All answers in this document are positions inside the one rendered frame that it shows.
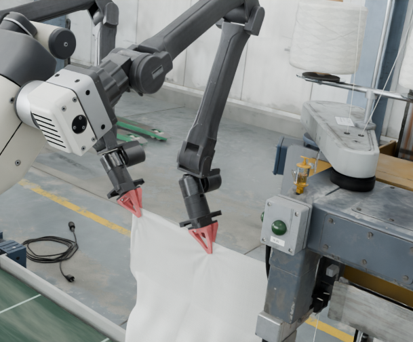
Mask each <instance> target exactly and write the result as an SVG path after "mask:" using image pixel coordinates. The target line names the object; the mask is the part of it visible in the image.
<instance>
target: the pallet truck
mask: <svg viewBox="0 0 413 342"><path fill-rule="evenodd" d="M66 29H71V20H70V19H69V18H67V19H66ZM67 64H68V65H69V64H71V57H70V58H67ZM116 118H117V123H116V124H117V125H119V126H122V127H124V128H129V129H131V130H135V131H137V132H141V133H143V134H147V135H150V136H151V138H156V139H157V140H167V138H171V136H170V135H169V134H168V133H167V132H164V131H163V130H160V129H157V128H154V127H151V126H148V125H144V124H142V123H138V122H135V121H132V120H129V119H126V118H122V117H119V116H116ZM117 138H119V139H121V140H125V141H126V142H130V141H133V140H138V141H139V143H140V145H143V144H144V143H147V140H146V139H145V138H143V137H141V136H139V135H137V134H134V133H131V132H128V131H125V130H122V129H119V128H117Z"/></svg>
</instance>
